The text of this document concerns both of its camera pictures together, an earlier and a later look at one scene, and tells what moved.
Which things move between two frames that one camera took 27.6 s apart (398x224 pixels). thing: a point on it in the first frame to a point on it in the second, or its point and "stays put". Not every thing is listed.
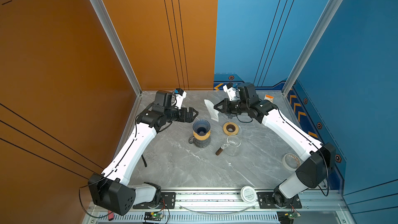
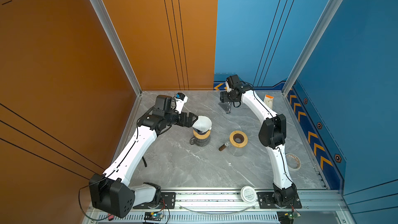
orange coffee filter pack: [269, 98] stays put
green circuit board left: [156, 215] stays put
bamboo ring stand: [230, 133] to [238, 139]
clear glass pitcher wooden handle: [219, 151] to [226, 144]
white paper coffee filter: [213, 112] to [203, 124]
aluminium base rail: [228, 206] stays put
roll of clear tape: [291, 162] stays put
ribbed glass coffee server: [200, 143] stays put
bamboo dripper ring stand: [202, 137] stays put
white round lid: [248, 194] stays put
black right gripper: [225, 108] to [223, 97]
